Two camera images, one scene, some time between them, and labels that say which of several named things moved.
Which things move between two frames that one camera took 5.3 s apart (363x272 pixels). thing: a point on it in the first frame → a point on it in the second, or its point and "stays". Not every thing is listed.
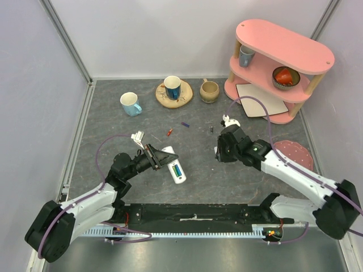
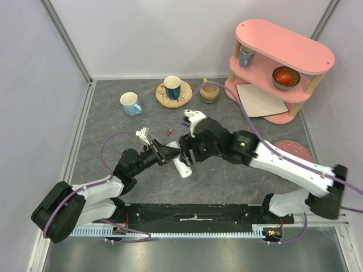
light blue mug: [130, 102] stays
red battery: [169, 132] stays
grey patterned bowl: [295, 78] stays
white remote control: [174, 168] → [185, 171]
